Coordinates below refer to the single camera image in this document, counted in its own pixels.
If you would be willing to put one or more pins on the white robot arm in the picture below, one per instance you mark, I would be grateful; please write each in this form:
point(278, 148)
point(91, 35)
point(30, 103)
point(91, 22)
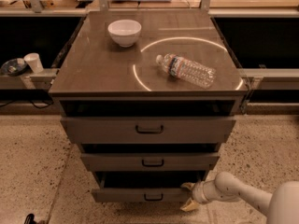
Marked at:
point(279, 207)

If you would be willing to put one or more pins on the black object at floor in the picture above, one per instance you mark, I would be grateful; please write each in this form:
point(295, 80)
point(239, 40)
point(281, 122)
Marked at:
point(30, 219)

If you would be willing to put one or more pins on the white ceramic bowl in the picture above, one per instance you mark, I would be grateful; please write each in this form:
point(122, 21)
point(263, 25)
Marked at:
point(125, 32)

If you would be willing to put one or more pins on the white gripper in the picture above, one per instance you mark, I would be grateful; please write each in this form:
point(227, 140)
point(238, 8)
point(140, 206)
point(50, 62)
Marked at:
point(198, 192)

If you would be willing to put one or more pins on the white paper cup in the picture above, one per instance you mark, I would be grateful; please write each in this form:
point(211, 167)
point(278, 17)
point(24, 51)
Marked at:
point(33, 60)

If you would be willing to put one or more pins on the grey drawer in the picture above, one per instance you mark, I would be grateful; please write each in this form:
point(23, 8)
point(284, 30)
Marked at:
point(119, 187)
point(154, 162)
point(90, 130)

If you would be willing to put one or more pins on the dark round dish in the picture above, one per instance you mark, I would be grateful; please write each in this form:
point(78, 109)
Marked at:
point(14, 67)

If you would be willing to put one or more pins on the clear plastic water bottle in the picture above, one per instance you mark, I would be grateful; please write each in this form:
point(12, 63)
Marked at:
point(190, 71)

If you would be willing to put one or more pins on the grey drawer cabinet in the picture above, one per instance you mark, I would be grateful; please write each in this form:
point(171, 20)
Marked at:
point(101, 79)

